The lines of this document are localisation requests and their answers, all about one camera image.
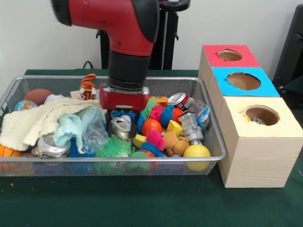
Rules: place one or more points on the multicolour spiky caterpillar toy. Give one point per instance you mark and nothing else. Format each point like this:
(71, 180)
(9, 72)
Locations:
(154, 142)

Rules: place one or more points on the silver mesh bin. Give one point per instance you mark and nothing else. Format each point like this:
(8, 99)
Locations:
(118, 159)

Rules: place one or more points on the dark green table cloth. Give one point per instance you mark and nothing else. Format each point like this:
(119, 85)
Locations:
(118, 201)
(296, 94)

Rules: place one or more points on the tiger plush toy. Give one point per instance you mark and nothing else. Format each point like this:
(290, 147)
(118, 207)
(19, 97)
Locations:
(88, 86)

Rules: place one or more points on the mint green cloth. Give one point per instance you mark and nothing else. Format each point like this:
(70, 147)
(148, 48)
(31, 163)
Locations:
(71, 125)

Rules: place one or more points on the yellow ball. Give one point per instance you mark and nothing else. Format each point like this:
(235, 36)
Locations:
(196, 152)

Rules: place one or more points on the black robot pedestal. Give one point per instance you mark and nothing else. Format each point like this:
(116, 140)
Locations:
(169, 35)

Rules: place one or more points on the crushed silver can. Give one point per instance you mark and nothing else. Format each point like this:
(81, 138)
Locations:
(52, 147)
(121, 127)

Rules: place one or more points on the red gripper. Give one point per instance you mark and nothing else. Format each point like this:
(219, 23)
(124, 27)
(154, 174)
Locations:
(123, 100)

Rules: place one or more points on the orange basketball toy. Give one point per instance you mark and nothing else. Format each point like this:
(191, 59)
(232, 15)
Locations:
(7, 152)

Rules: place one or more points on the wooden box with three holes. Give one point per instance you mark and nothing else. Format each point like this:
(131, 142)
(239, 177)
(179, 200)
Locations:
(260, 160)

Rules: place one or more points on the green spiky ball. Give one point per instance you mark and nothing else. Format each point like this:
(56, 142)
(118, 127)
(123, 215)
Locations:
(113, 147)

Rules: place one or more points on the clear plastic bottle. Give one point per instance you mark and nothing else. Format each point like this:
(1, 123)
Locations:
(94, 137)

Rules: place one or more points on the brown teddy plush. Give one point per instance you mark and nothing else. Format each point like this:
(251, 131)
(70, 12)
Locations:
(176, 144)

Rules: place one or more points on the cream knitted cloth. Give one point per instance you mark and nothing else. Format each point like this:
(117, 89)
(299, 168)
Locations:
(28, 120)

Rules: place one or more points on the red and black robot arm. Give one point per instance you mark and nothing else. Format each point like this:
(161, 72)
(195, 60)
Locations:
(118, 23)

